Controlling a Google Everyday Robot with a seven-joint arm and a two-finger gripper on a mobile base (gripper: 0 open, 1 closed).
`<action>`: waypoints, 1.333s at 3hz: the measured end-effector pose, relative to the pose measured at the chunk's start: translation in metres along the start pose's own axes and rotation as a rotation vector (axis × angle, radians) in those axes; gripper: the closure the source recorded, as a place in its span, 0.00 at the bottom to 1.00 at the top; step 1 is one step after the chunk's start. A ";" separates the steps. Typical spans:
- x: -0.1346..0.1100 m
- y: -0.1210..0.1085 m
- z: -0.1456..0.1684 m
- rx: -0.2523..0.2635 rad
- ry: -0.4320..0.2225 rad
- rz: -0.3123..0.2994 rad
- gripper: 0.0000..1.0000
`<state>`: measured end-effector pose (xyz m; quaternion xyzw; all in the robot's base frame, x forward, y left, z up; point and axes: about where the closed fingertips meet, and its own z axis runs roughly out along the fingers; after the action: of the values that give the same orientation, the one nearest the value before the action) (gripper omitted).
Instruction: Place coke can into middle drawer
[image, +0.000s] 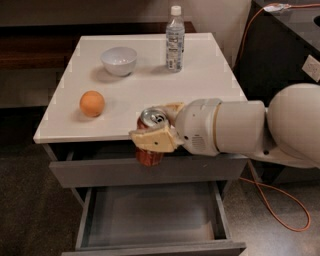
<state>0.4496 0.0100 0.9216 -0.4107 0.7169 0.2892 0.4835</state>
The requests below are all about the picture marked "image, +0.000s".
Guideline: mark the orange fruit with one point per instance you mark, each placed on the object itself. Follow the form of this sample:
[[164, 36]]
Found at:
[[92, 103]]

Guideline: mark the white-topped grey drawer cabinet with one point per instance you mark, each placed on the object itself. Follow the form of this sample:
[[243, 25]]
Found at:
[[69, 135]]

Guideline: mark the grey top drawer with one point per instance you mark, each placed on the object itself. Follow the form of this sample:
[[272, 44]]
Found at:
[[119, 172]]

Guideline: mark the grey drawer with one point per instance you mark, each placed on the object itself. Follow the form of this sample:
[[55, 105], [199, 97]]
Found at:
[[119, 172], [186, 219]]

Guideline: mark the white wall outlet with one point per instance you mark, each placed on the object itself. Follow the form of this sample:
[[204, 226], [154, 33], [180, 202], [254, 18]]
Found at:
[[312, 68]]

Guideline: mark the white bowl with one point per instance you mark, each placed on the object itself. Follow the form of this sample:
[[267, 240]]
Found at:
[[119, 61]]

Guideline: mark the red coke can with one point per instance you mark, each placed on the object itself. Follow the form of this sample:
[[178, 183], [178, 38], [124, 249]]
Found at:
[[150, 119]]

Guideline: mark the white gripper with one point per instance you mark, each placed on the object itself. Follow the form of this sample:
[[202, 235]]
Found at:
[[197, 125]]

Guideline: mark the clear plastic water bottle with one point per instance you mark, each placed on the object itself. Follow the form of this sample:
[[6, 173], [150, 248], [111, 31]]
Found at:
[[175, 33]]

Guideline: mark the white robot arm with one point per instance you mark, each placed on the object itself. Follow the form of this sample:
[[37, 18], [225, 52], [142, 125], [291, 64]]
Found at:
[[237, 127]]

